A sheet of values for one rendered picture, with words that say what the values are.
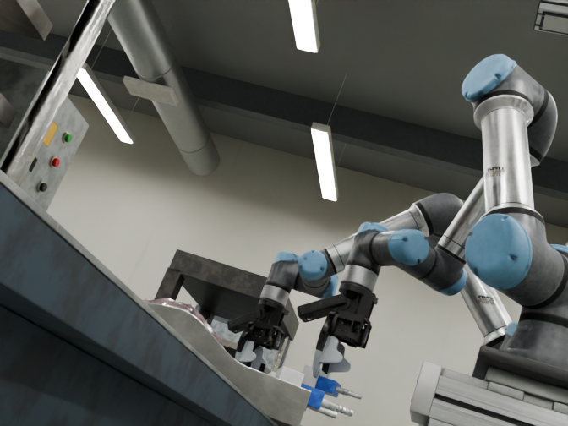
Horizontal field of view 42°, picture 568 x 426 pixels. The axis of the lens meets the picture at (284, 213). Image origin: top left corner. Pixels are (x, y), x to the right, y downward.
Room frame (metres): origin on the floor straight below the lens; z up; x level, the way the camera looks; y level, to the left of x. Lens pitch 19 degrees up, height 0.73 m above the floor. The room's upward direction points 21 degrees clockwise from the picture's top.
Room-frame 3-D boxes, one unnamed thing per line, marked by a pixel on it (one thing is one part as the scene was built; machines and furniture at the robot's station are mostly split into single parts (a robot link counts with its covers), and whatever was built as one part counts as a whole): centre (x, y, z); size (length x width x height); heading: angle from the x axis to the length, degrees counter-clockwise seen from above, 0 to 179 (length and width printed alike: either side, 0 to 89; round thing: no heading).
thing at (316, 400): (1.16, -0.15, 0.85); 0.13 x 0.05 x 0.05; 93
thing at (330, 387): (1.54, -0.23, 0.93); 0.13 x 0.05 x 0.05; 63
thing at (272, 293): (2.01, -0.06, 1.17); 0.08 x 0.08 x 0.05
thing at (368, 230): (1.55, -0.21, 1.25); 0.09 x 0.08 x 0.11; 28
